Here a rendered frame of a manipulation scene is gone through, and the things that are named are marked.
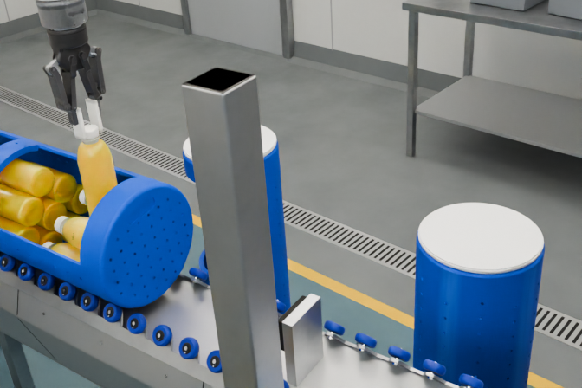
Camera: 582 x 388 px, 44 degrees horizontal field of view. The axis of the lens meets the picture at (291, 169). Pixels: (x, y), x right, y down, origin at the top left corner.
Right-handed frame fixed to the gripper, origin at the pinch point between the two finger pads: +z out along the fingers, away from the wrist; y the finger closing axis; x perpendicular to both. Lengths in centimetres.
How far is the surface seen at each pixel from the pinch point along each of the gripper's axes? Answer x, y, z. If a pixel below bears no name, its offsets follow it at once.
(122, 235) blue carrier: -11.7, -6.2, 21.4
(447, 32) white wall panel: 64, 342, 94
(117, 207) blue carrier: -10.4, -5.1, 15.6
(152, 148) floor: 189, 189, 137
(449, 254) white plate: -66, 37, 34
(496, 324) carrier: -78, 36, 49
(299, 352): -52, -3, 37
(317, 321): -52, 4, 35
